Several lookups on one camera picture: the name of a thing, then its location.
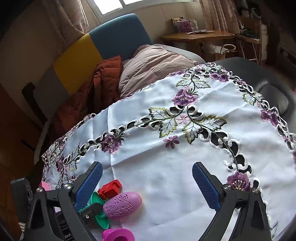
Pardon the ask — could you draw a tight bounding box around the purple gift box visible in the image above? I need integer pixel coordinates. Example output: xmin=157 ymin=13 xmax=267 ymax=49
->
xmin=171 ymin=17 xmax=199 ymax=33

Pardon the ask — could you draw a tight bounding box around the pale pink duvet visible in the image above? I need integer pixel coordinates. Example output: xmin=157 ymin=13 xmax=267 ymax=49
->
xmin=118 ymin=44 xmax=205 ymax=99

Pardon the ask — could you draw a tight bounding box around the white floral embroidered tablecloth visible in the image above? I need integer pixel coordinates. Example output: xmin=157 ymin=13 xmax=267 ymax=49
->
xmin=43 ymin=63 xmax=295 ymax=240

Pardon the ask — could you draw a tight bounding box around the white curtain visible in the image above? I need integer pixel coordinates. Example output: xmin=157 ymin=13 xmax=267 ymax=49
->
xmin=41 ymin=0 xmax=90 ymax=52

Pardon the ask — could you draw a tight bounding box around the purple patterned egg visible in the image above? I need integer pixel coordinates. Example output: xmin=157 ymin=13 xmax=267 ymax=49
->
xmin=103 ymin=192 xmax=142 ymax=220

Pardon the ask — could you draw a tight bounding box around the magenta plastic spool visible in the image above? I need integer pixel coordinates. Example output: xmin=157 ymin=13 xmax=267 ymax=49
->
xmin=102 ymin=228 xmax=135 ymax=241

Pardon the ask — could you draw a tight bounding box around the wooden side table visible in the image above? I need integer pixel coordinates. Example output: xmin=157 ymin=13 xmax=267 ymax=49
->
xmin=160 ymin=30 xmax=235 ymax=55

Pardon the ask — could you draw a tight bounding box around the black cushion seat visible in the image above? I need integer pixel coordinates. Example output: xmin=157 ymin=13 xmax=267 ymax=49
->
xmin=206 ymin=57 xmax=295 ymax=143

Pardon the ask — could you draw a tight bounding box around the red puzzle piece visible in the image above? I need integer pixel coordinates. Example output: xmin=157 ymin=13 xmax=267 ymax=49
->
xmin=97 ymin=179 xmax=122 ymax=200

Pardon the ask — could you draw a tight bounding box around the green plastic mould cylinder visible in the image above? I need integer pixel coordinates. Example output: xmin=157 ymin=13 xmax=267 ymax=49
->
xmin=79 ymin=192 xmax=110 ymax=230

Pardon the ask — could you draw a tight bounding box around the rust orange quilted blanket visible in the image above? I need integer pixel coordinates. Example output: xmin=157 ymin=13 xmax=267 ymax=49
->
xmin=52 ymin=55 xmax=123 ymax=137

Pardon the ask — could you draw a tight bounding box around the grey yellow blue headboard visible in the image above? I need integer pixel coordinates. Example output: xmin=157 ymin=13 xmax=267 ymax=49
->
xmin=27 ymin=14 xmax=152 ymax=123

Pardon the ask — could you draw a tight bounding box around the pink rimmed white box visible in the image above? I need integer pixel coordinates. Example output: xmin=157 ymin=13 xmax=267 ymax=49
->
xmin=39 ymin=181 xmax=52 ymax=191

